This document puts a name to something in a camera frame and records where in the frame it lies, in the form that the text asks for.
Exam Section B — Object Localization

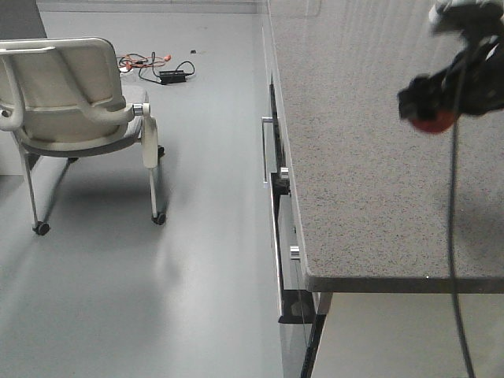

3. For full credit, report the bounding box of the grey stone counter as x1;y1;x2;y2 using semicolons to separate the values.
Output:
261;0;504;378

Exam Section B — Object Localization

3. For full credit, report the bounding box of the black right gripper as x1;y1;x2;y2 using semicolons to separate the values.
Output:
443;33;504;117

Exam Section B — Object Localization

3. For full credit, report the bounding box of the black power adapter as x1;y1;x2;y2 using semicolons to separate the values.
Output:
158;70;188;85

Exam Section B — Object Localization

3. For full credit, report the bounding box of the white office chair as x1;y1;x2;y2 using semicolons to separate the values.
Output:
1;37;165;224

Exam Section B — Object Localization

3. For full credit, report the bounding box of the red yellow apple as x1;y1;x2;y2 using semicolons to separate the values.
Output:
409;110;458;134

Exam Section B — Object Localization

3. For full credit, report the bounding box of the orange cable bundle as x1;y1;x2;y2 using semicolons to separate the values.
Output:
117;53;173;74

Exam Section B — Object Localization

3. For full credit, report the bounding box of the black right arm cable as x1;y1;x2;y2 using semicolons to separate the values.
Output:
447;43;477;378

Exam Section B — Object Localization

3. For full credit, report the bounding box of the silver cabinet door handle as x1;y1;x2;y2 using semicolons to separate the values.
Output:
261;117;277;187

